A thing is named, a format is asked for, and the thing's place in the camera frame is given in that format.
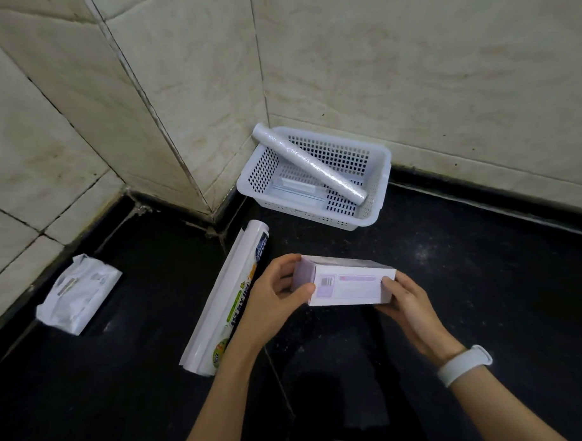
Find person's left hand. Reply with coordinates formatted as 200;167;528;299
232;253;320;357

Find person's right hand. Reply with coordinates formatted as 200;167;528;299
373;268;468;370

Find purple and white box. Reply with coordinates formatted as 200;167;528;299
290;252;398;308

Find person's left forearm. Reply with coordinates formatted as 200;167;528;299
175;342;267;441

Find person's right forearm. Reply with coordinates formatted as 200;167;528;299
449;363;568;441

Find long white wrap roll package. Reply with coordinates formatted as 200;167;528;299
174;219;275;378

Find white wristband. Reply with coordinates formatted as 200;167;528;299
436;344;495;389

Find flat clear plastic packet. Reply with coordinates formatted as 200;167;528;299
268;174;330;208

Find white perforated plastic basket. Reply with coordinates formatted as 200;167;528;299
235;122;395;236

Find clear plastic wrap roll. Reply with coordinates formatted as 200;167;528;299
251;119;369;210

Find white wet wipes packet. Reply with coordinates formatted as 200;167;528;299
33;253;125;338

